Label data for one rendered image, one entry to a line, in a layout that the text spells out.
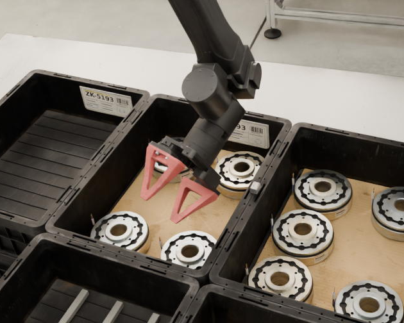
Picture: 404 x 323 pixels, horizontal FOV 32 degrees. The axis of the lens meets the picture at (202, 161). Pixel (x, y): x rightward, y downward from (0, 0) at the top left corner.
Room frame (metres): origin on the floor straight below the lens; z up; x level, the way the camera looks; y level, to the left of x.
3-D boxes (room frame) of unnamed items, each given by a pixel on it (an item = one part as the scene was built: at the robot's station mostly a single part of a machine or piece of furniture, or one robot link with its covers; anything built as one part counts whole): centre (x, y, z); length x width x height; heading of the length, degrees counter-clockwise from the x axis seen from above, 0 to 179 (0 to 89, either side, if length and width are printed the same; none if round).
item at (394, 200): (0.82, -0.33, 0.86); 0.05 x 0.05 x 0.01
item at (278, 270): (0.70, -0.10, 0.86); 0.05 x 0.05 x 0.01
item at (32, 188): (1.06, 0.31, 0.87); 0.40 x 0.30 x 0.11; 150
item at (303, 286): (0.70, -0.10, 0.86); 0.10 x 0.10 x 0.01
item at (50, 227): (0.91, 0.05, 0.92); 0.40 x 0.30 x 0.02; 150
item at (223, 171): (0.97, -0.07, 0.86); 0.10 x 0.10 x 0.01
